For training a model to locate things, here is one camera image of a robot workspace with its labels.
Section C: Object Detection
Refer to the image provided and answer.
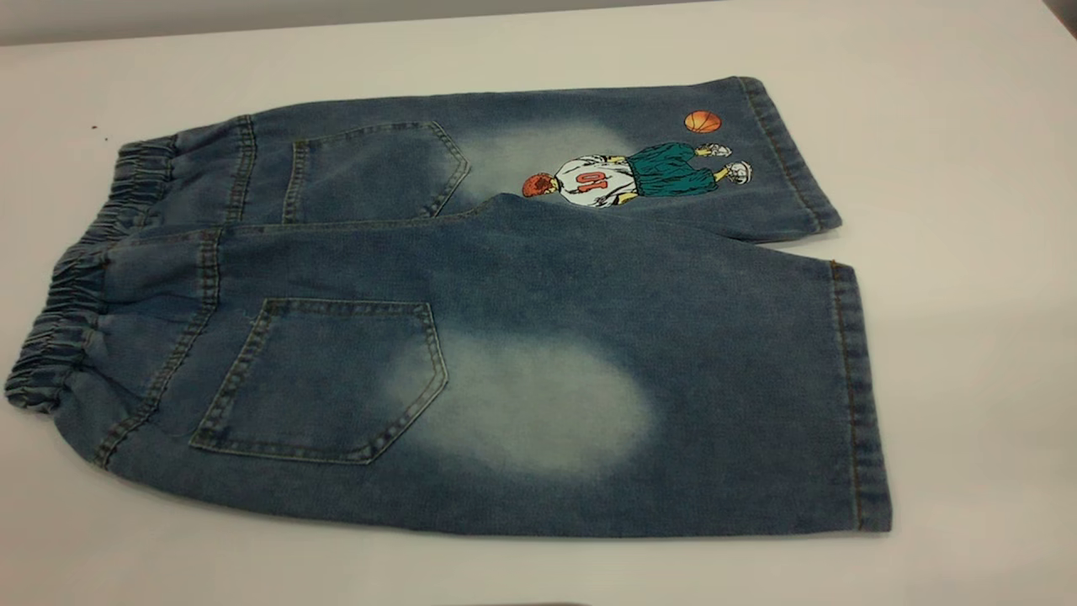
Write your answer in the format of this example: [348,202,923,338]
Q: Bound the blue denim shorts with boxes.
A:
[4,76,893,537]

